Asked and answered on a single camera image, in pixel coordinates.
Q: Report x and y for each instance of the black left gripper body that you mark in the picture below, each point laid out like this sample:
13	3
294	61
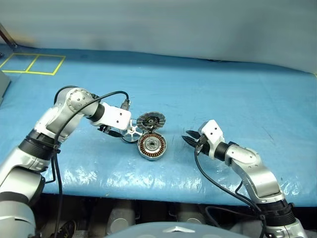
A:
105	129

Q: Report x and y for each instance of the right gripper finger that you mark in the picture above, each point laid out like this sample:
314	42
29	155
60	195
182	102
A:
190	142
193	134

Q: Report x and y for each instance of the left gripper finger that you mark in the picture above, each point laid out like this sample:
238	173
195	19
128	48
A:
116	135

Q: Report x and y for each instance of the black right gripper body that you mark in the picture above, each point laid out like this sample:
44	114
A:
203	146

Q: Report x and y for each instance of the black-rimmed silver spoked rotor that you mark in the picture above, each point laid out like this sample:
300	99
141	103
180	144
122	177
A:
130	131

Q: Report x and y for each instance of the grey segmented motor cover disc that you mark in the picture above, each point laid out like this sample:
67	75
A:
142	121

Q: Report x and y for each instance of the silver motor stator copper windings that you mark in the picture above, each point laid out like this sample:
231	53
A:
152	145

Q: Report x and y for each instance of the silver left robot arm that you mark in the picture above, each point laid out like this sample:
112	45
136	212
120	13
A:
62	116

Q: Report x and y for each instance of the blue plastic table cover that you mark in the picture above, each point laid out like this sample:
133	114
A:
223	86

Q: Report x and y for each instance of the dark grey rounded shape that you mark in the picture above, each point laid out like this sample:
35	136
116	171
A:
121	215
190	213

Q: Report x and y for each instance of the yellow tape squares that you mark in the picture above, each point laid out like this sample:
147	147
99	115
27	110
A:
27	72

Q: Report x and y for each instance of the grey robot torso cover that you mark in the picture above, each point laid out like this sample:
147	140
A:
148	230

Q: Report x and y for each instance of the grey metal box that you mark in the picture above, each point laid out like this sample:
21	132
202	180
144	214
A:
3	84

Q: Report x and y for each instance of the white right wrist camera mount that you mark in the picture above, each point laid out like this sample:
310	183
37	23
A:
213	134

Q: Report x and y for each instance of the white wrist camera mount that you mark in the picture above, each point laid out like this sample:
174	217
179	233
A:
116	116
213	134

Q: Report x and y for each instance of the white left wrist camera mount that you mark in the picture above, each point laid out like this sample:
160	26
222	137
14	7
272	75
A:
116	116

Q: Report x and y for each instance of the metal frame post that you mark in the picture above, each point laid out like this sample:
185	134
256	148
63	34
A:
7	37

